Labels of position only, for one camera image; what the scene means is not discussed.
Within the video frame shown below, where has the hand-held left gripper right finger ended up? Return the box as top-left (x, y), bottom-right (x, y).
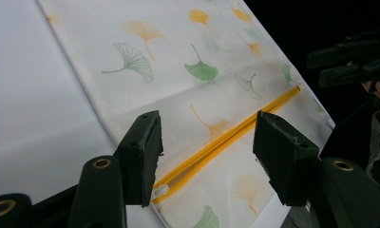
top-left (252, 109), bottom-right (321, 208)

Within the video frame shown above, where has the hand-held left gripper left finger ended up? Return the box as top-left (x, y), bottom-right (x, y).
top-left (113, 109), bottom-right (164, 208)

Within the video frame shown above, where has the leaf print mesh laundry bag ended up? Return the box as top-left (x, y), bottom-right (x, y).
top-left (37, 0), bottom-right (336, 228)

